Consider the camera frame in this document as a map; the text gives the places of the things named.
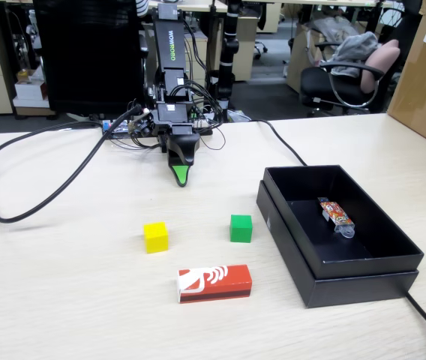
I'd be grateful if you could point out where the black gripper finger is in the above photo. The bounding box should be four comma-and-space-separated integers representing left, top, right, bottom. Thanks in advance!
166, 133, 202, 167

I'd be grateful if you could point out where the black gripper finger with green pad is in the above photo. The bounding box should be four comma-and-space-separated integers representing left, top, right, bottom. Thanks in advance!
170, 163, 193, 188

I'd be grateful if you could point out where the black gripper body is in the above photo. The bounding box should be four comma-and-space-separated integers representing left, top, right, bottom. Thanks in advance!
151, 111, 196, 138

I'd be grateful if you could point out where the yellow cube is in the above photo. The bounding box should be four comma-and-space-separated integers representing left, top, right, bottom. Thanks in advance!
143, 221, 170, 254

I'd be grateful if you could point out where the green cube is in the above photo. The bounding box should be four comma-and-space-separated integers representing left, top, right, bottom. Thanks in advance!
229, 214, 254, 244

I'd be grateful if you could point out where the red and white carton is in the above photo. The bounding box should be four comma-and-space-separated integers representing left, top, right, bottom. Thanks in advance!
177, 264, 254, 305

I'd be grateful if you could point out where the brown cardboard box with plastic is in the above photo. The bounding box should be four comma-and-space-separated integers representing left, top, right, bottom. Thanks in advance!
286, 22, 336, 95

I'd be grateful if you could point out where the white box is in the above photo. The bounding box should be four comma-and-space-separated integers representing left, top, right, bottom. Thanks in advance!
13, 79, 49, 101

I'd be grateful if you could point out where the black cardboard box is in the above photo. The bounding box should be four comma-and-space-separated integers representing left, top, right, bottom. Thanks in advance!
263, 163, 425, 281

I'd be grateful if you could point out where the black open box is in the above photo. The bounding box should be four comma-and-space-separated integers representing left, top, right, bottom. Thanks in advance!
256, 179, 420, 309

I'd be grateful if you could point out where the large brown cardboard box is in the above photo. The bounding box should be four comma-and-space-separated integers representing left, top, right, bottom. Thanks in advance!
387, 13, 426, 155

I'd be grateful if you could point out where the controller circuit board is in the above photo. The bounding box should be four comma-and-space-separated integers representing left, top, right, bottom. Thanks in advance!
100, 118, 134, 140

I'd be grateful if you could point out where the black mesh chair back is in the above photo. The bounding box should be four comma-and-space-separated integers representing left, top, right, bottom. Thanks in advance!
32, 0, 149, 116

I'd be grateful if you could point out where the black office chair with armrests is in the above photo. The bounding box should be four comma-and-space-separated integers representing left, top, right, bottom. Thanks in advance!
298, 35, 404, 116

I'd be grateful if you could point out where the colourful candy packet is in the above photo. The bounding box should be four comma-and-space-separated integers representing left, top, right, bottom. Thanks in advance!
317, 196, 356, 240

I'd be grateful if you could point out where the grey cloth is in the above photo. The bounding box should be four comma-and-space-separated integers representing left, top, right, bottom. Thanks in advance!
328, 31, 382, 79

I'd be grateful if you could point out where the pink cushion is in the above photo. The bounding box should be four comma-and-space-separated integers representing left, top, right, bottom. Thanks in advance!
360, 39, 401, 95

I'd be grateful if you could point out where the bare circuit board camera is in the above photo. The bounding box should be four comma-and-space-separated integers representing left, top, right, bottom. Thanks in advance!
128, 110, 155, 138

